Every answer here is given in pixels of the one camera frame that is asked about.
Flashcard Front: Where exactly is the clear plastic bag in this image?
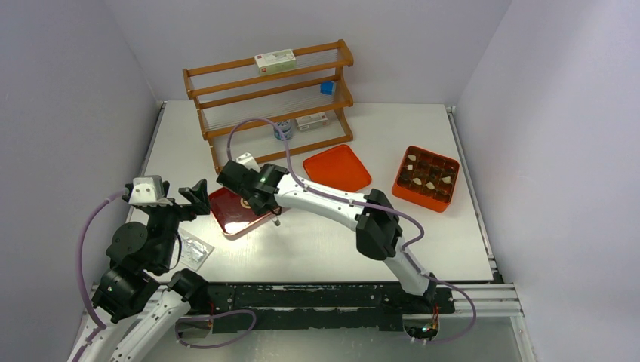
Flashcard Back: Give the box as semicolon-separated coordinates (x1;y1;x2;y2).
177;229;214;271

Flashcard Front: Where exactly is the white green box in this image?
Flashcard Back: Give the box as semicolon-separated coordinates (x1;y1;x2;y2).
254;49;297;76

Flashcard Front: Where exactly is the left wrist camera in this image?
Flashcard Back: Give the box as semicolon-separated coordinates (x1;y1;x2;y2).
122;175;172;207

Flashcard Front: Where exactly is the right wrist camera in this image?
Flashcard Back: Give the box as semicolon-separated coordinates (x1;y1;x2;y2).
235;152;260;173

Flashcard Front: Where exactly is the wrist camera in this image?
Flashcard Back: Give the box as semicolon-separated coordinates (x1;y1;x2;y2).
235;152;260;173
122;175;172;207

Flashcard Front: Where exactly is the black base frame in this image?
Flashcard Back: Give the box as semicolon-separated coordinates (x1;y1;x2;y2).
166;268;455;333

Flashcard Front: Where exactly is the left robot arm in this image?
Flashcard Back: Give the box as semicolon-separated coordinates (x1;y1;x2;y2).
69;175;211;361

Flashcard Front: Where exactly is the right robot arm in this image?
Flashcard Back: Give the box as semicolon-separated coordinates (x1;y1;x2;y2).
217;161;436;312

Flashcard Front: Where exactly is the blue cube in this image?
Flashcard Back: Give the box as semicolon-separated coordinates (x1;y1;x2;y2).
320;81;336;95

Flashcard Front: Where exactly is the dark red tray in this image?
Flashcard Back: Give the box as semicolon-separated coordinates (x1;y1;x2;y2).
208;188;272;239

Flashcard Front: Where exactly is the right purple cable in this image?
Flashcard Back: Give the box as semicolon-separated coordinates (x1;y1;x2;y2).
226;118;478;345

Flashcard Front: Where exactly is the orange box lid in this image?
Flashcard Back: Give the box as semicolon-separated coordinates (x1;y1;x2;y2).
303;144;372;192

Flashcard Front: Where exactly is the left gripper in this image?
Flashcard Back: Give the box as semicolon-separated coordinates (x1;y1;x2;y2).
144;176;209;268

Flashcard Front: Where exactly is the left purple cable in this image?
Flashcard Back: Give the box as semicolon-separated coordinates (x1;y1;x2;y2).
69;189;128;362

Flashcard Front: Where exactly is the wooden three-tier shelf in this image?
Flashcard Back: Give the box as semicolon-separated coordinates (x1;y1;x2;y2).
182;39;354;172

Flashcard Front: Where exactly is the orange compartment box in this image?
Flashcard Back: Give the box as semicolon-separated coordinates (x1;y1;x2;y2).
392;146;460;213

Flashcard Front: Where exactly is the blue lidded jar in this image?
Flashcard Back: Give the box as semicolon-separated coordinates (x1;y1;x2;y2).
274;120;293;140

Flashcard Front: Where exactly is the white red small box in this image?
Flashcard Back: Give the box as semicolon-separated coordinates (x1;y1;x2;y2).
294;112;329;132

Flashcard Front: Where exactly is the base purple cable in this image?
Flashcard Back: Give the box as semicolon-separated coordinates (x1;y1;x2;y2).
174;306;258;350

